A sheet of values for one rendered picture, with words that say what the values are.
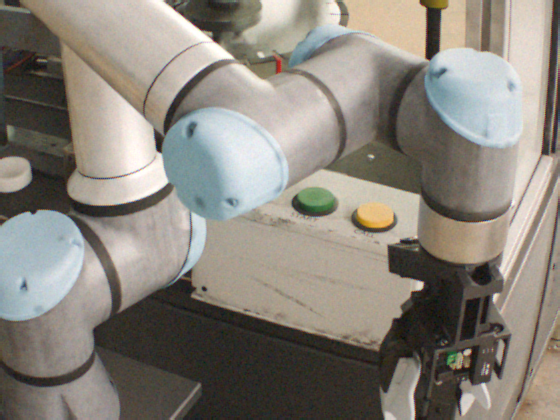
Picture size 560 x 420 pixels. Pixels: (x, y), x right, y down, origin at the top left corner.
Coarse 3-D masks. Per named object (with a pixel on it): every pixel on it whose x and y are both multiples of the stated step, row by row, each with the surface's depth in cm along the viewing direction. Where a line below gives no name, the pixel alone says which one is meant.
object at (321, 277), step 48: (288, 192) 135; (336, 192) 135; (384, 192) 136; (240, 240) 136; (288, 240) 133; (336, 240) 130; (384, 240) 128; (240, 288) 139; (288, 288) 136; (336, 288) 133; (384, 288) 130; (336, 336) 137; (384, 336) 134
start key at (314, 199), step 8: (304, 192) 133; (312, 192) 133; (320, 192) 134; (328, 192) 134; (304, 200) 132; (312, 200) 132; (320, 200) 132; (328, 200) 132; (304, 208) 132; (312, 208) 131; (320, 208) 132; (328, 208) 132
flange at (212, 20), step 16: (192, 0) 166; (208, 0) 163; (224, 0) 162; (240, 0) 165; (256, 0) 166; (192, 16) 161; (208, 16) 161; (224, 16) 161; (240, 16) 161; (256, 16) 162
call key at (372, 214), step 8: (360, 208) 131; (368, 208) 131; (376, 208) 131; (384, 208) 131; (360, 216) 130; (368, 216) 130; (376, 216) 130; (384, 216) 130; (392, 216) 130; (368, 224) 129; (376, 224) 129; (384, 224) 129
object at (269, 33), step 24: (168, 0) 169; (264, 0) 168; (288, 0) 168; (312, 0) 169; (192, 24) 161; (264, 24) 161; (288, 24) 161; (312, 24) 161; (336, 24) 161; (240, 48) 154; (264, 48) 154; (288, 48) 154
